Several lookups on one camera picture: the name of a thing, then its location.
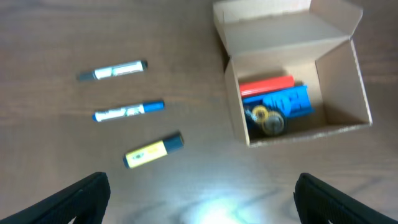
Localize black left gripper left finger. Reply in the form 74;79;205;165
1;172;111;224

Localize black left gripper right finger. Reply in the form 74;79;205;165
294;173;397;224

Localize black yellow correction tape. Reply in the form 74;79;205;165
244;105;287;137

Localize blue plastic holder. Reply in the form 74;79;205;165
243;85;314;119

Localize red stapler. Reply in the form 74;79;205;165
239;75;295;97

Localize brown cardboard box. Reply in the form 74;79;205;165
213;0;373;147

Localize yellow highlighter black cap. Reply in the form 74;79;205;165
123;133;184;169

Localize blue capped white marker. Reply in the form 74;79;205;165
92;101;165;122

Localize black capped white marker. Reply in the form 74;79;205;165
77;60;148;81

